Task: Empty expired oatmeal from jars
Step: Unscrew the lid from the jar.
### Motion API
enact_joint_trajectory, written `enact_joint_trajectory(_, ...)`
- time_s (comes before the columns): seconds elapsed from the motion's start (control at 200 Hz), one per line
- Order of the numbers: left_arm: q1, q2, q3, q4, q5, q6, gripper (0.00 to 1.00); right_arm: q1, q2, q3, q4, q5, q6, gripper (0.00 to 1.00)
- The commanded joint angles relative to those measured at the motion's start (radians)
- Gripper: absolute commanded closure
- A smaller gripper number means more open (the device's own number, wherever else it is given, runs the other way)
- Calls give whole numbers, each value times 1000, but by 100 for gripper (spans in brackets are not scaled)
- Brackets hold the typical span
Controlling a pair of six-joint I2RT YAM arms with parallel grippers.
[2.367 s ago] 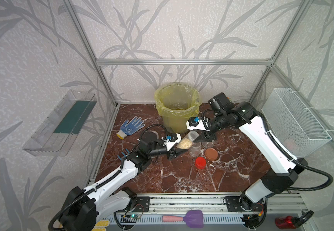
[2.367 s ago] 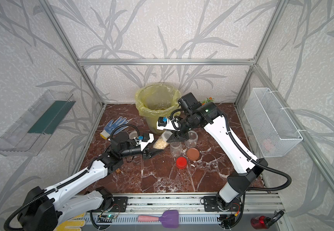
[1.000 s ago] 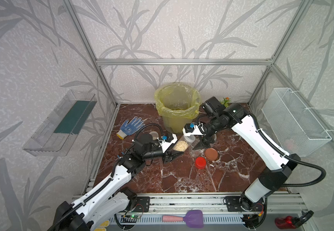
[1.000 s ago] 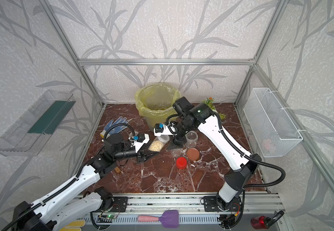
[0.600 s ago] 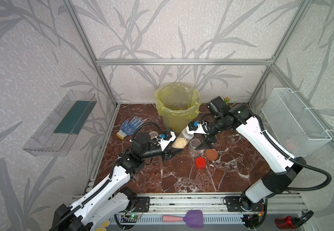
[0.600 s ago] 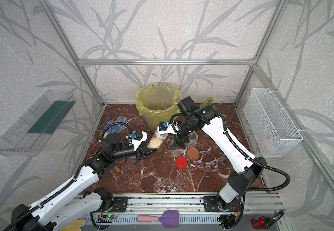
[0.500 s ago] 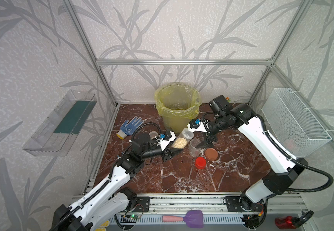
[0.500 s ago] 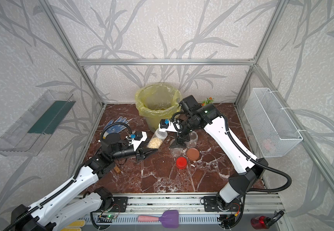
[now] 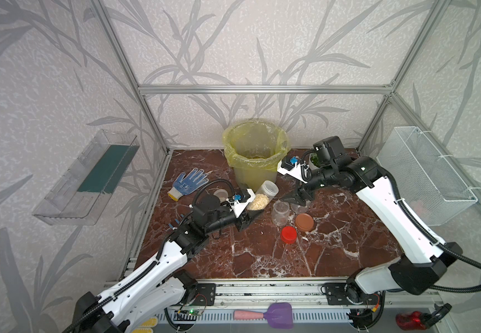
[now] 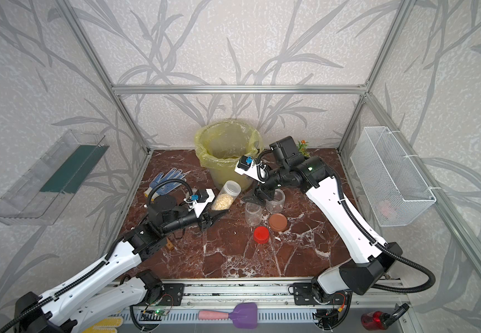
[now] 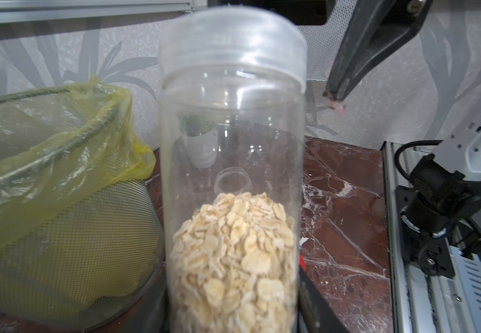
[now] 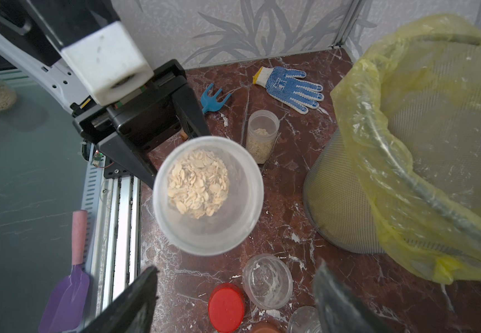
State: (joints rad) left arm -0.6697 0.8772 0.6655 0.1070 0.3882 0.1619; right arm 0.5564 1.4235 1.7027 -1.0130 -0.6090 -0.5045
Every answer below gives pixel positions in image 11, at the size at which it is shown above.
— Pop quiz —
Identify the brown-lidded oatmeal jar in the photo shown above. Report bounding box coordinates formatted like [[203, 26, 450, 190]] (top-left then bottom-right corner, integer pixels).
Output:
[[214, 166, 252, 195]]

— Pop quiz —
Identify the yellow plastic bin liner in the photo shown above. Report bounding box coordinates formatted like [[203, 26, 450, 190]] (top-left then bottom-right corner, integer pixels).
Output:
[[0, 79, 156, 250]]

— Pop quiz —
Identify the clear plastic jar lid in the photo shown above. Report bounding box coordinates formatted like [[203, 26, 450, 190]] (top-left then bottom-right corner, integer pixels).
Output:
[[158, 6, 307, 92]]

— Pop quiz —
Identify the potted artificial flower plant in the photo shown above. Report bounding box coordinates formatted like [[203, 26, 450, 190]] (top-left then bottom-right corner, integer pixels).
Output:
[[179, 115, 218, 169]]

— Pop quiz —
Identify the white wire mesh basket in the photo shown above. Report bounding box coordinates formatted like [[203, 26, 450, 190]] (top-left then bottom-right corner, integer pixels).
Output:
[[298, 0, 356, 82]]

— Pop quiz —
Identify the mesh waste bin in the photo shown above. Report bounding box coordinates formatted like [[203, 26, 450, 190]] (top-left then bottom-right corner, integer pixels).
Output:
[[0, 85, 166, 332]]

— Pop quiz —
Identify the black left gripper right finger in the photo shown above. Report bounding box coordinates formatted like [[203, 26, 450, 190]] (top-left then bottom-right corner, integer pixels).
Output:
[[298, 268, 349, 333]]

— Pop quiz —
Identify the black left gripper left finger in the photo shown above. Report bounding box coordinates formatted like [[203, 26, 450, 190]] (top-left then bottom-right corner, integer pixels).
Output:
[[121, 269, 168, 333]]

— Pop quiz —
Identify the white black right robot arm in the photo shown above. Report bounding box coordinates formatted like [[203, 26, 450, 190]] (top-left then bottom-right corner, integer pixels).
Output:
[[323, 1, 481, 278]]

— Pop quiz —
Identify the red jar lid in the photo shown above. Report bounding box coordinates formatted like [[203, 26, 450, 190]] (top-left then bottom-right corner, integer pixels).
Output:
[[300, 256, 307, 271]]

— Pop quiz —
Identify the small oatmeal jar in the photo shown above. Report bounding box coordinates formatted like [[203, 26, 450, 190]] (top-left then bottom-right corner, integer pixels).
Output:
[[159, 62, 307, 333]]

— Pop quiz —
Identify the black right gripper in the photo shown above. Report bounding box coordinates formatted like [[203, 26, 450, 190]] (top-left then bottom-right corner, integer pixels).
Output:
[[207, 0, 433, 102]]

